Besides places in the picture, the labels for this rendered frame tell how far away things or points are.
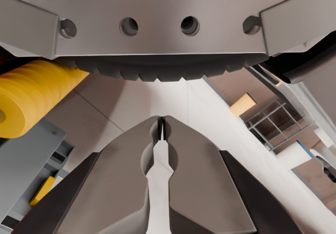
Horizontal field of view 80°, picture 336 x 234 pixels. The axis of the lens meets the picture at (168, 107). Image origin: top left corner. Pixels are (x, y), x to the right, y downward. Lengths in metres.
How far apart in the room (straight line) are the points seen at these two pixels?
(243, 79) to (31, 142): 5.60
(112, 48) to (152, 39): 0.03
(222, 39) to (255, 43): 0.02
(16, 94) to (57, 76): 0.07
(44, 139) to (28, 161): 0.08
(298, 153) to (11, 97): 6.52
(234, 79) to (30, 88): 5.72
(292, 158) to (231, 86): 2.57
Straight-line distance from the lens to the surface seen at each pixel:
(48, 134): 0.66
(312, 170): 8.18
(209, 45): 0.16
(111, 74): 0.27
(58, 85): 0.28
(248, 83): 5.99
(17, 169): 0.57
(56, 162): 0.69
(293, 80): 0.38
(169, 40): 0.16
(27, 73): 0.26
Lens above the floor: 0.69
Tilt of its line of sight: 19 degrees down
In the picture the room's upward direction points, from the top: 48 degrees clockwise
